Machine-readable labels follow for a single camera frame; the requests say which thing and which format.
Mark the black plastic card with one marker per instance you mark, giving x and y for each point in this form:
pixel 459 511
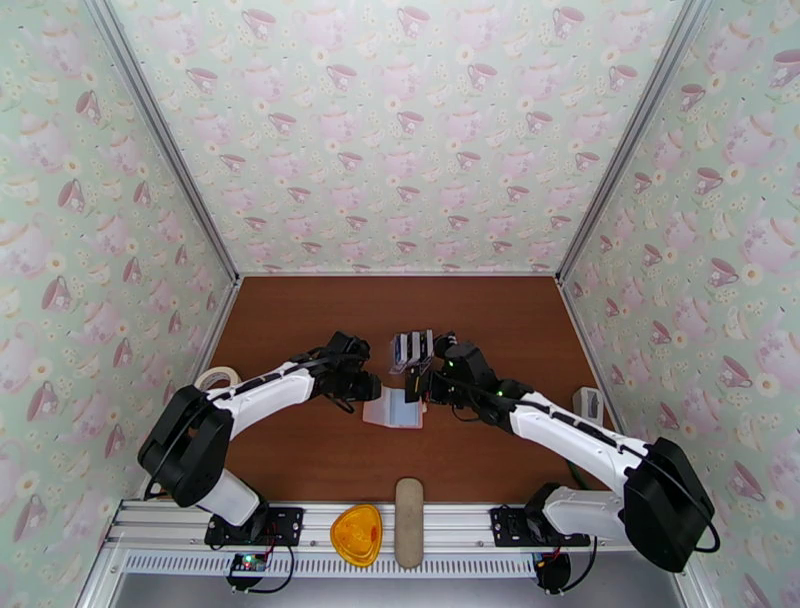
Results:
pixel 412 384

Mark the pink card holder wallet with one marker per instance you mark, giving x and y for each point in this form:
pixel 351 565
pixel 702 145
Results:
pixel 378 412

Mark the clear acrylic card stand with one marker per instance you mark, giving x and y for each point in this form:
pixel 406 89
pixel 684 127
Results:
pixel 400 369

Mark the light blue plastic card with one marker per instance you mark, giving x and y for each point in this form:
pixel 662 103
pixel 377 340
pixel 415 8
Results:
pixel 403 414

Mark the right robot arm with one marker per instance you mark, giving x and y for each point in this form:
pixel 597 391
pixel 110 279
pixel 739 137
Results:
pixel 575 431

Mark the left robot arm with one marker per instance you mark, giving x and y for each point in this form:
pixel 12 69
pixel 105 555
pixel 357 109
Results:
pixel 269 390

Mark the stack of plastic cards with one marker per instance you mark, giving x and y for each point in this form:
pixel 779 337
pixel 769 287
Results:
pixel 412 347
pixel 427 344
pixel 398 349

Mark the white box device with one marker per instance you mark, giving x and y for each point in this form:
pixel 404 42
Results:
pixel 589 405

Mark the masking tape roll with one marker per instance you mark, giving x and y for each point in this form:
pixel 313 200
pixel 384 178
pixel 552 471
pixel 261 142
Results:
pixel 215 373

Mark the beige oblong case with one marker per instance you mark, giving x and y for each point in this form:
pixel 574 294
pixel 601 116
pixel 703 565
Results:
pixel 409 525

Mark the orange triangular plastic object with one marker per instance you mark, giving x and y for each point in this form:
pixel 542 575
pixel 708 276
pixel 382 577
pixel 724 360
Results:
pixel 356 537

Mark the small circuit board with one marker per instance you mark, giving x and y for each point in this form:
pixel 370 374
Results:
pixel 249 562

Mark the black round device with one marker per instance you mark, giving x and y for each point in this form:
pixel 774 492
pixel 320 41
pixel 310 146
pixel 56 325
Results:
pixel 553 574

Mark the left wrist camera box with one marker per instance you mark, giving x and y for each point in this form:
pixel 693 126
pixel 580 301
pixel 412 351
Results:
pixel 347 345

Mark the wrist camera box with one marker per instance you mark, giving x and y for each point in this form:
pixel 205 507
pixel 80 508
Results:
pixel 347 345
pixel 447 345

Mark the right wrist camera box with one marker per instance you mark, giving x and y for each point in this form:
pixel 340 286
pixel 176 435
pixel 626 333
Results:
pixel 447 345

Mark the aluminium side rail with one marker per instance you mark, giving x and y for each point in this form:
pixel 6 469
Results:
pixel 220 319
pixel 578 319

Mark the aluminium mounting rail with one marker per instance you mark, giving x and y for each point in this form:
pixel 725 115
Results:
pixel 450 525

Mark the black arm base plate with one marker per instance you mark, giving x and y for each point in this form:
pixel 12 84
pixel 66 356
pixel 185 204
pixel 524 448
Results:
pixel 506 526
pixel 284 524

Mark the aluminium frame post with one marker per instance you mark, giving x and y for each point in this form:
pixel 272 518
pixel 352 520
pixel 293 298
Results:
pixel 162 137
pixel 631 144

